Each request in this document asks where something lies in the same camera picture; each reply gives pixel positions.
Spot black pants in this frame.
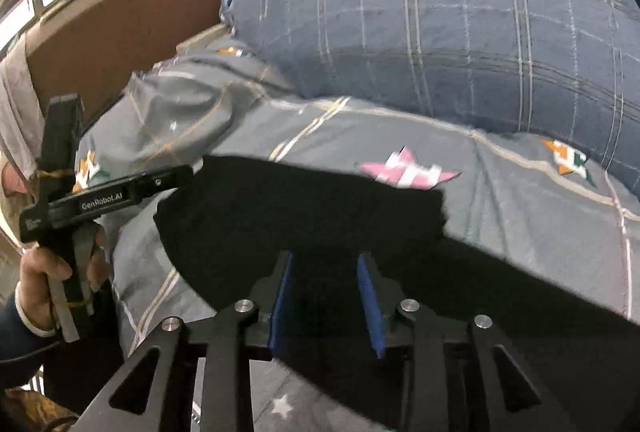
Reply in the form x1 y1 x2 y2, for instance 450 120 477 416
154 156 639 431

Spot grey patterned bedsheet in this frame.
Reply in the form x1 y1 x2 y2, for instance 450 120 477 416
74 43 640 432

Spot brown wooden headboard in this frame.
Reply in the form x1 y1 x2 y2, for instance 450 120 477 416
25 0 221 118

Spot blue plaid pillow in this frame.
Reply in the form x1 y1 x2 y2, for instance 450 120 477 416
220 0 639 192

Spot dark left sleeve forearm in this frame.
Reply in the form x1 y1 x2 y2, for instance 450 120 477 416
1 286 58 388

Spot bare left hand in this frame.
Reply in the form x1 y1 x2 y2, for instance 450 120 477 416
18 223 114 332

